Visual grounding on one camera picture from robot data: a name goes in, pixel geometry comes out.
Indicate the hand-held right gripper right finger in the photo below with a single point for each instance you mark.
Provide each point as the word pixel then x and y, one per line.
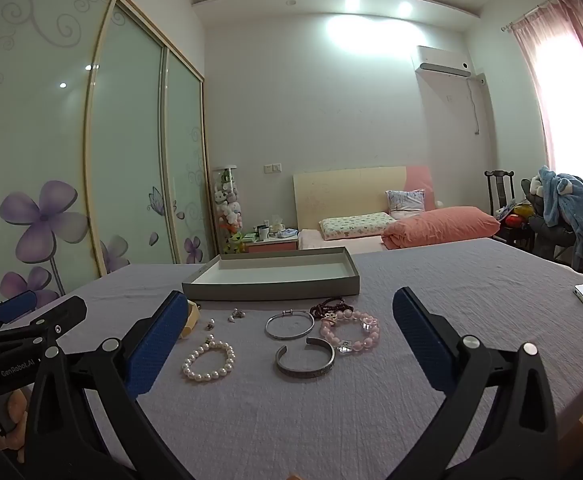
pixel 421 345

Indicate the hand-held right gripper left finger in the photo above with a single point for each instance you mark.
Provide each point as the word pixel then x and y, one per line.
pixel 156 347

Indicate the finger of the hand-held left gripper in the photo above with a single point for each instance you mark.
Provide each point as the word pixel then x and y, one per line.
pixel 46 327
pixel 17 307

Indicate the pale yellow wristwatch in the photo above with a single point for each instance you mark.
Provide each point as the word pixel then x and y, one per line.
pixel 193 316

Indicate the grey cardboard box tray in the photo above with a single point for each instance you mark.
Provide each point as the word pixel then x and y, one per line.
pixel 271 291

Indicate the thin silver bangle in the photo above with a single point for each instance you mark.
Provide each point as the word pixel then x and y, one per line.
pixel 286 339

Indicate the person's left hand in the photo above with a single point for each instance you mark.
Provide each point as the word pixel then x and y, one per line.
pixel 16 406

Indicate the salmon folded quilt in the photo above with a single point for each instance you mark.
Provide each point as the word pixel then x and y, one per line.
pixel 436 227

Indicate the yellow green plush toy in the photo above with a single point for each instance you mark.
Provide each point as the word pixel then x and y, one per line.
pixel 231 245

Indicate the white patterned pillow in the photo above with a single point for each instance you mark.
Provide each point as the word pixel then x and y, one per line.
pixel 351 225

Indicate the green book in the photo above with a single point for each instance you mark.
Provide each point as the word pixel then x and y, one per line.
pixel 245 236

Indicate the lilac pillow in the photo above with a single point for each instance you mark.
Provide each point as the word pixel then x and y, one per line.
pixel 404 202

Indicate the bed with pink sheet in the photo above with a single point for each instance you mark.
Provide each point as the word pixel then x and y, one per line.
pixel 316 240

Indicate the pink and cream nightstand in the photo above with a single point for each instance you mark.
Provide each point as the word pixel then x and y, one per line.
pixel 271 246

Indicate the white mug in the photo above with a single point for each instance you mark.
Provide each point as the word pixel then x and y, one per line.
pixel 263 232

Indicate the clear tube of plush toys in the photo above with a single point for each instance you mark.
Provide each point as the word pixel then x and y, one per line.
pixel 227 205

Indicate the yellow red toy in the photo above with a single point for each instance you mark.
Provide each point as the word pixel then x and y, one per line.
pixel 514 215

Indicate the grey office chair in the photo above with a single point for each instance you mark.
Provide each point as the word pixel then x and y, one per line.
pixel 541 230

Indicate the dark wooden chair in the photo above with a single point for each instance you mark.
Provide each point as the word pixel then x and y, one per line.
pixel 499 190

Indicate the blue cloth pack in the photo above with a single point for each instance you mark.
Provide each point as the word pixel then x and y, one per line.
pixel 287 233

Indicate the cream and pink headboard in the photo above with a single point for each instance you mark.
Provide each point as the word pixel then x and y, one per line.
pixel 341 190

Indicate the floral glass wardrobe door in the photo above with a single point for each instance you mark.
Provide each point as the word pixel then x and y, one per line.
pixel 186 160
pixel 31 110
pixel 126 135

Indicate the white plush toy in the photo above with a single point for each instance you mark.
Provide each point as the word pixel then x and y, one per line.
pixel 535 185

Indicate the blue plush robe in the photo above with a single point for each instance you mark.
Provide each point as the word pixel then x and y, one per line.
pixel 571 200

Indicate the white air conditioner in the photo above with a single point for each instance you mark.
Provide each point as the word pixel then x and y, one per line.
pixel 441 60

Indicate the pink curtain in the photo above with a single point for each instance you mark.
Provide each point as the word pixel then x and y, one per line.
pixel 536 60

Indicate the ceiling spotlight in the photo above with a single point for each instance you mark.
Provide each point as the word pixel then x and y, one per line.
pixel 404 7
pixel 351 2

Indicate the curtain rod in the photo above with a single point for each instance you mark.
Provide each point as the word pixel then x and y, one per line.
pixel 536 10

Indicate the white wall switch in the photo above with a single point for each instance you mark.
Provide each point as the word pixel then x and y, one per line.
pixel 273 166

